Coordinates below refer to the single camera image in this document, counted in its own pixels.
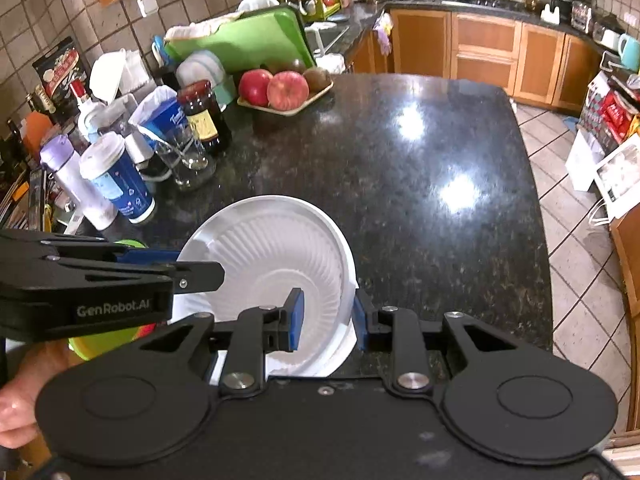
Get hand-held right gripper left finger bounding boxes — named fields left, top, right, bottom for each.
left=135, top=287, right=306, bottom=397

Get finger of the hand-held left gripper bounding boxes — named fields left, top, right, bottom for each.
left=0, top=229, right=182, bottom=265
left=47, top=259, right=226, bottom=295

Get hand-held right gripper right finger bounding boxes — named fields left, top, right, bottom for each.
left=351, top=289, right=521, bottom=397

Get green plate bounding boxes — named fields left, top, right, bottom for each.
left=67, top=239, right=149, bottom=361

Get white ribbed bowl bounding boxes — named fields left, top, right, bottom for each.
left=171, top=194, right=359, bottom=379

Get stack of white plates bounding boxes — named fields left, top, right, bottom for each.
left=175, top=49, right=237, bottom=107

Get person's left hand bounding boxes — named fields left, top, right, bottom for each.
left=0, top=345, right=71, bottom=450

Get blue paper cup white lid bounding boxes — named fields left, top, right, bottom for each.
left=79, top=132, right=158, bottom=225

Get clear glass vase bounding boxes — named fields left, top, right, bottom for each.
left=154, top=122, right=217, bottom=192

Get lavender water bottle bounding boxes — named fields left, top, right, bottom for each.
left=39, top=134, right=119, bottom=231

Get blue and white bag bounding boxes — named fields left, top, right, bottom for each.
left=128, top=84, right=189, bottom=162

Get dark sauce jar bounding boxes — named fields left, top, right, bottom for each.
left=175, top=79, right=233, bottom=154

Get white bottle red cap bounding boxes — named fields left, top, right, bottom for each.
left=69, top=79, right=107, bottom=144

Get beige fruit tray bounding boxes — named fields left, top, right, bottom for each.
left=236, top=80, right=335, bottom=118

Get dark red apple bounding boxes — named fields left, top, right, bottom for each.
left=238, top=68, right=275, bottom=108

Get pink red apple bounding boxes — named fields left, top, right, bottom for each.
left=266, top=70, right=310, bottom=111

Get dark printed snack bag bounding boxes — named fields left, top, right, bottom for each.
left=31, top=36, right=92, bottom=112

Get brown kiwi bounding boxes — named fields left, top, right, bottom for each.
left=302, top=66, right=334, bottom=94

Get white cloth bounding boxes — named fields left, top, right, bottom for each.
left=164, top=13, right=242, bottom=42

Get green cutting board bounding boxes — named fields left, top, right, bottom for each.
left=163, top=4, right=317, bottom=79

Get white paper bag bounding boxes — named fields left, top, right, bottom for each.
left=564, top=129, right=640, bottom=222

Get pink cloth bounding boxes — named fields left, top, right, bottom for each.
left=372, top=10, right=394, bottom=57

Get wooden base cabinets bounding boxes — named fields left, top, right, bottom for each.
left=349, top=7, right=602, bottom=114

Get colourful printed boxes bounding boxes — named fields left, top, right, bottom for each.
left=576, top=72, right=640, bottom=147

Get black kitchen appliance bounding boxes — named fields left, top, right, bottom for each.
left=541, top=0, right=574, bottom=24

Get metal toaster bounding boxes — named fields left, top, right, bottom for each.
left=570, top=0, right=594, bottom=32

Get teal mug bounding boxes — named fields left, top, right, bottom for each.
left=617, top=33, right=640, bottom=73

